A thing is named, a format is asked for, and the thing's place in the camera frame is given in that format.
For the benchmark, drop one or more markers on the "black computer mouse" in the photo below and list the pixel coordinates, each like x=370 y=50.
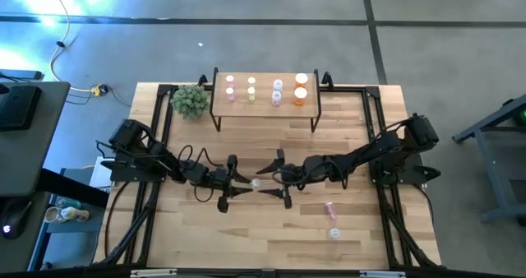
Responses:
x=14 y=222

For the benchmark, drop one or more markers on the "green round object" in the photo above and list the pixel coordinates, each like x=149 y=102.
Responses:
x=522 y=117

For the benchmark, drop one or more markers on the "dark grey desk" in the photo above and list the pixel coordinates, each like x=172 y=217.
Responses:
x=37 y=154

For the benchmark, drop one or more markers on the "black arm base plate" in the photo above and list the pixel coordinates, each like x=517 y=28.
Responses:
x=123 y=174
x=404 y=176

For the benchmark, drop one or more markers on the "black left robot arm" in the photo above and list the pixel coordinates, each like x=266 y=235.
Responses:
x=160 y=156

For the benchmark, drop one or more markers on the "pink pill bottle white cap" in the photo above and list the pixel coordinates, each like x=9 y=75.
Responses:
x=330 y=210
x=231 y=94
x=230 y=79

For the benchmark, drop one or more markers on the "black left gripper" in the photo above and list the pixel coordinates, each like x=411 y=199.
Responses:
x=218 y=178

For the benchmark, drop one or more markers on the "black frame bracket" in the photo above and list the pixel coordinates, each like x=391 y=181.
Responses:
x=327 y=79
x=202 y=80

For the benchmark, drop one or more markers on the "taped orange pill bottle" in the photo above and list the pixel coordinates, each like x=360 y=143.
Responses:
x=300 y=94

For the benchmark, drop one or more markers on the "teal bottle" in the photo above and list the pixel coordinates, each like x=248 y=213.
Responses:
x=67 y=203

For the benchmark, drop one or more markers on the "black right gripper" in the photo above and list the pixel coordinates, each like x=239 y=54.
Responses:
x=300 y=172

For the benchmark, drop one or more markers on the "orange pill bottle white cap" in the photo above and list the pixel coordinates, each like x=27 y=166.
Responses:
x=301 y=79

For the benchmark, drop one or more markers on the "black device box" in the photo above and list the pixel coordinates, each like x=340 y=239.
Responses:
x=18 y=107

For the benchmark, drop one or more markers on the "blue grey cart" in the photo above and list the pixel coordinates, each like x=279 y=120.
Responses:
x=74 y=228

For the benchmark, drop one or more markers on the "clear pill bottle white cap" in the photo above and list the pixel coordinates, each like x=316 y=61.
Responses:
x=334 y=233
x=276 y=97
x=278 y=84

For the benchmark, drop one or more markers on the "wooden shelf black metal frame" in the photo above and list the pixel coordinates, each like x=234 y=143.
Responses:
x=263 y=110

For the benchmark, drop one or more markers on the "grey metal table frame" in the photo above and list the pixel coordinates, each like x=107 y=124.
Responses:
x=490 y=167

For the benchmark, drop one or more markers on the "black diagonal bar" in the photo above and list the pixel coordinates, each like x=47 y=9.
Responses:
x=74 y=187

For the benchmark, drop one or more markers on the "white box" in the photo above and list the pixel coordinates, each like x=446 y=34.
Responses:
x=100 y=172

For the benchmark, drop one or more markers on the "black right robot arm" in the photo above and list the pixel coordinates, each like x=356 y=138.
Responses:
x=370 y=150

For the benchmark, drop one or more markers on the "white mug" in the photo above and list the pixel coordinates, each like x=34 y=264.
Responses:
x=51 y=214

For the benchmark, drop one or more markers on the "yellow power plug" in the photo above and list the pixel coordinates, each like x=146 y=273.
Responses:
x=96 y=90

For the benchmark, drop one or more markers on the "green tinted pill bottle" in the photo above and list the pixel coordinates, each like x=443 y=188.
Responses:
x=251 y=93
x=256 y=183
x=251 y=81

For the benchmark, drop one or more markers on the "potted green plant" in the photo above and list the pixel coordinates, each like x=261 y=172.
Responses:
x=190 y=102

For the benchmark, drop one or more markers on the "beige bottle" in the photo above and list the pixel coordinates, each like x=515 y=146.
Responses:
x=76 y=214

